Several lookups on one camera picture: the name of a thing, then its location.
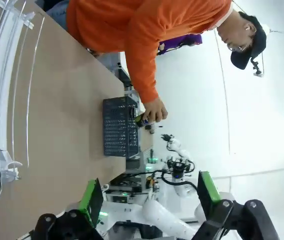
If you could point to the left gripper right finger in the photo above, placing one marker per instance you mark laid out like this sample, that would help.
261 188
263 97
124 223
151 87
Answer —
208 195

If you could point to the purple garment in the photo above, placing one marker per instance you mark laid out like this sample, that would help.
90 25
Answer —
182 41

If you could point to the person in orange hoodie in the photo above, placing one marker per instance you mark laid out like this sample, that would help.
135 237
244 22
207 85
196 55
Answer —
112 22

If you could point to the head-mounted camera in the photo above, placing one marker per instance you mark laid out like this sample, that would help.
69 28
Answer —
256 68

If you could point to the person's left forearm orange sleeve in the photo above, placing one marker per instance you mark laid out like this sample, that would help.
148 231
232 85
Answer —
144 82

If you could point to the black cap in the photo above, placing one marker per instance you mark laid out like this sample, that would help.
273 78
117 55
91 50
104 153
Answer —
257 42

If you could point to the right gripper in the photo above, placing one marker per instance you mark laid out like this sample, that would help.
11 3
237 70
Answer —
178 170

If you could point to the person's left hand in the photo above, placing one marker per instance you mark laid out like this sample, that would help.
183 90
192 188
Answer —
155 110

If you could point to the grey plastic basket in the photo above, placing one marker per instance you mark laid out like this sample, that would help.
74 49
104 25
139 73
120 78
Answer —
117 125

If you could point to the equipment rack under table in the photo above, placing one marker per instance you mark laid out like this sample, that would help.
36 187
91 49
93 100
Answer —
132 185

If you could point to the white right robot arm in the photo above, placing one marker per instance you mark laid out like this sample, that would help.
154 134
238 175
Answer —
179 147

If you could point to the eyeglasses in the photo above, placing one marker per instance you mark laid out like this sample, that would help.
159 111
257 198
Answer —
237 47

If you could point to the person's head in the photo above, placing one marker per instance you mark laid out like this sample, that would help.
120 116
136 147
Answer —
234 35

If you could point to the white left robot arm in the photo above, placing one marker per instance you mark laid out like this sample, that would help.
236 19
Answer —
162 217

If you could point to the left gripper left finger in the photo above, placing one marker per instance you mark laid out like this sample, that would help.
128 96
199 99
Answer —
92 200

